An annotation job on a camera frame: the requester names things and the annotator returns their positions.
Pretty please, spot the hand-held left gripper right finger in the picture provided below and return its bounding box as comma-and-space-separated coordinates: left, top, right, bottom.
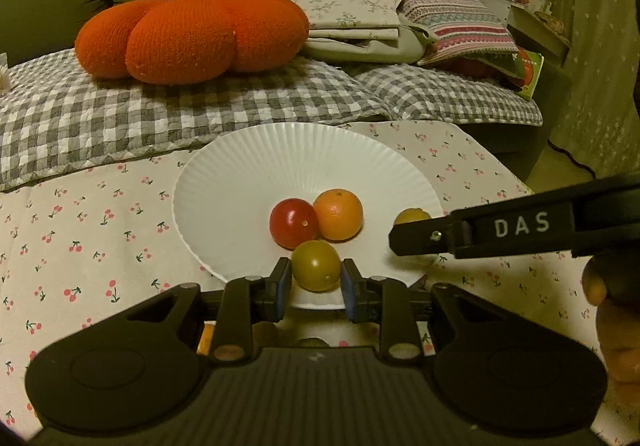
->
342, 258, 507, 361

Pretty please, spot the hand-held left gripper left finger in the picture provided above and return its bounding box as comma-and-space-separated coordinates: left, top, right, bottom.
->
125, 258, 293, 362

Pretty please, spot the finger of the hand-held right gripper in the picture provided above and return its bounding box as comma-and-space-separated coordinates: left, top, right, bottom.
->
388, 213, 468, 257

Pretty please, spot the yellow cherry tomato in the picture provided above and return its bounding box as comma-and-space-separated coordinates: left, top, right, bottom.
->
393, 207, 432, 227

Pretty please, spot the yellow-green cherry tomato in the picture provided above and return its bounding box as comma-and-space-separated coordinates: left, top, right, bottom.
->
291, 239, 342, 292

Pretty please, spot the white paper plate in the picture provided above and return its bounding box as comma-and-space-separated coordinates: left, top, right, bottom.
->
172, 122, 445, 311

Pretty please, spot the person's right hand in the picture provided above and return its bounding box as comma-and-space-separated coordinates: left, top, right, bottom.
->
581, 256, 640, 384

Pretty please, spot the red cherry tomato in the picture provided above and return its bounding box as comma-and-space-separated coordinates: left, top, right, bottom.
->
269, 197, 320, 250

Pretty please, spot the small orange mandarin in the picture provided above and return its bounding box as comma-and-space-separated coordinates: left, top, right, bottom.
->
313, 189, 364, 242

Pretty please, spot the green printed packet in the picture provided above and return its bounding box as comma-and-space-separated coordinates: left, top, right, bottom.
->
514, 49, 545, 102

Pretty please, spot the cherry print cloth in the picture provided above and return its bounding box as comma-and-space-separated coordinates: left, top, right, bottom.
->
0, 119, 608, 433

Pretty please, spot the floral beige curtain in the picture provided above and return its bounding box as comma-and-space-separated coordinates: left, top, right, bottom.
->
547, 0, 640, 180

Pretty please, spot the striped patterned pillow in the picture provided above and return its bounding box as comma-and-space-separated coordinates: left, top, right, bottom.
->
362, 0, 521, 77

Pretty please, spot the folded beige floral blanket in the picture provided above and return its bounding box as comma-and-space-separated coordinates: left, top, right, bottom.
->
270, 0, 437, 65

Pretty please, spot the orange knitted persimmon cushion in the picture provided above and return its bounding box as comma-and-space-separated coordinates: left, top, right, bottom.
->
75, 0, 311, 86

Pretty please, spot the grey gingham blanket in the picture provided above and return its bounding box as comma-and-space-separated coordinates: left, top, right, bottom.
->
0, 49, 544, 192

